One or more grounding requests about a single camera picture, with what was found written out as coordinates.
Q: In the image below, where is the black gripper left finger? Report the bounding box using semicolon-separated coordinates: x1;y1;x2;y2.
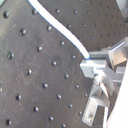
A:
80;50;127;82

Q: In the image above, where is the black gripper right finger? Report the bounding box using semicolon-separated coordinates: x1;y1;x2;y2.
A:
82;83;110;126

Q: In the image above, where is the white cable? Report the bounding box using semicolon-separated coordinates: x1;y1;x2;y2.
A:
27;0;92;61

